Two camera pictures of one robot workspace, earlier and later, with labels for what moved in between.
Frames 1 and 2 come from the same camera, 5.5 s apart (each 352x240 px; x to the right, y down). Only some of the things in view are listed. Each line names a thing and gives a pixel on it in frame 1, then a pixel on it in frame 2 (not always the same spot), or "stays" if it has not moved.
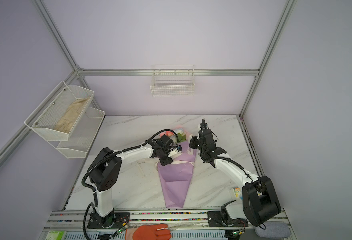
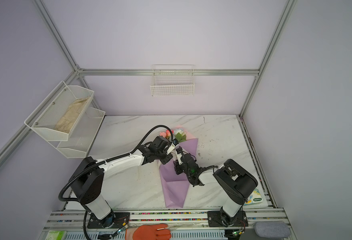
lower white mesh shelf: (81, 137) stays
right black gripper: (194, 139) to (177, 167)
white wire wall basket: (173, 80) stays
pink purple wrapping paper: (175, 176) stays
